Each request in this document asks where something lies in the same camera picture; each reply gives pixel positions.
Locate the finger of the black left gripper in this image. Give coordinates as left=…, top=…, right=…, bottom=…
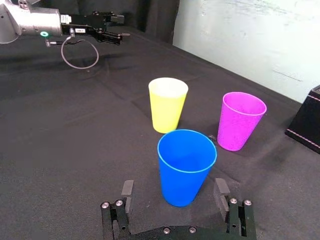
left=94, top=27, right=131, bottom=46
left=91, top=10, right=125, bottom=25

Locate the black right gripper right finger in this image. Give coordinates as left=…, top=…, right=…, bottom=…
left=213, top=177, right=258, bottom=239

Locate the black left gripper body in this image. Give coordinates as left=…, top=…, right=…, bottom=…
left=60, top=13, right=107, bottom=39

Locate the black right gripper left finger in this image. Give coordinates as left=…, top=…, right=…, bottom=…
left=100, top=179, right=135, bottom=240

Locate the black hanging backdrop cloth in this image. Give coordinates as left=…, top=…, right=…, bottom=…
left=31, top=0, right=181, bottom=45

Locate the blue plastic cup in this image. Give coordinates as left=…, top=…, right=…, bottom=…
left=157, top=129, right=218, bottom=208

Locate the yellow plastic cup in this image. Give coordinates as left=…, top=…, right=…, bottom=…
left=148, top=77, right=189, bottom=134

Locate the magenta plastic cup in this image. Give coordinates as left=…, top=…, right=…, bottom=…
left=216, top=91, right=268, bottom=152

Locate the black table cloth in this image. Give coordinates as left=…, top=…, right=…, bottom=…
left=0, top=24, right=320, bottom=240

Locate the black stitched leather box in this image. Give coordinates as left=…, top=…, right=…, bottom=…
left=284, top=84, right=320, bottom=155

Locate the thin dark looped cable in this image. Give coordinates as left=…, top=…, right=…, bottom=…
left=45, top=34, right=100, bottom=70

